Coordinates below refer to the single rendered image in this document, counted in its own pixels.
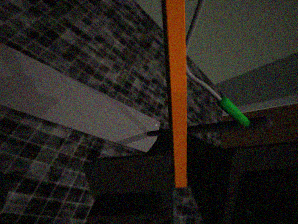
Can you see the orange vertical bar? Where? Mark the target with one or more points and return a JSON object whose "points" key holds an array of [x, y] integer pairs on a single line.
{"points": [[173, 12]]}

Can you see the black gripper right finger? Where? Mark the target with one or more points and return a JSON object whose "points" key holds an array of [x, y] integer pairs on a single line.
{"points": [[213, 173]]}

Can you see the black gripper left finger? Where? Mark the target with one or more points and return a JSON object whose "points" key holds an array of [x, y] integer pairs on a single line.
{"points": [[151, 172]]}

